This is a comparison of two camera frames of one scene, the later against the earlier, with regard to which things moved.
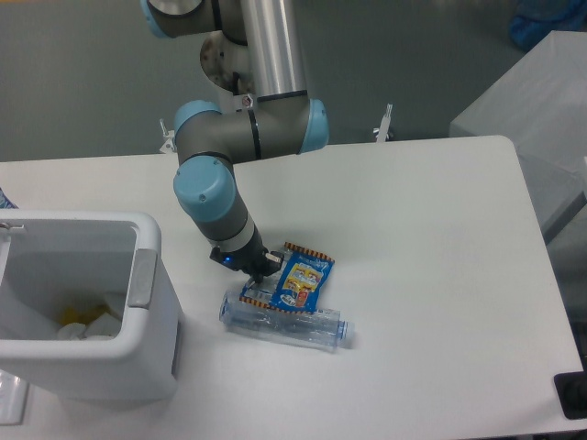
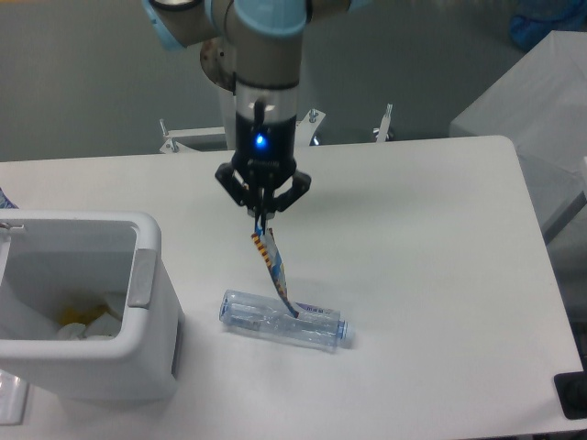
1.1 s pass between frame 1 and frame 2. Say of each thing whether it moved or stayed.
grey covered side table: stayed
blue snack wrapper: moved
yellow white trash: stayed
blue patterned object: stayed
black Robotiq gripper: moved
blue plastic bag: stayed
